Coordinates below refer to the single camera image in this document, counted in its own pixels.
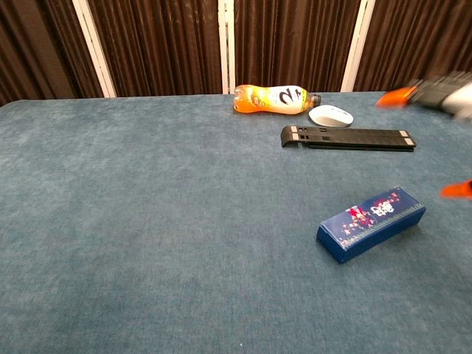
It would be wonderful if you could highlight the blue cardboard glasses case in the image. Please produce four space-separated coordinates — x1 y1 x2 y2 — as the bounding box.
316 187 427 265

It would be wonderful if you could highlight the white screen frame post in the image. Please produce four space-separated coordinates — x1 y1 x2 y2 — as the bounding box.
340 0 376 93
218 0 237 95
72 0 118 99

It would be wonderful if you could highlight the blue velvet tablecloth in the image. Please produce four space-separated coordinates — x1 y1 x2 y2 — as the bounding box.
0 89 472 354

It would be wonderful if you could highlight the black folding laptop stand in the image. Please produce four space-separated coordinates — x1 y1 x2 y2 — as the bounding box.
280 125 417 153

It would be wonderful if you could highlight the white computer mouse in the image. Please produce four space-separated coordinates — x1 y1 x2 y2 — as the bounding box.
308 105 355 128

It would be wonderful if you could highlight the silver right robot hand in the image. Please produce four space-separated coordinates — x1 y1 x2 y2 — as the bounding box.
375 71 472 200

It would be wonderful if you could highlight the orange soda plastic bottle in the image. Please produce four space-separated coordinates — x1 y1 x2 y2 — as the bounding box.
232 84 322 116

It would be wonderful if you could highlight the brown pleated curtain panel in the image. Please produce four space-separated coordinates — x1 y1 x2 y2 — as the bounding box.
0 0 104 107
234 0 361 94
353 0 472 92
87 0 224 98

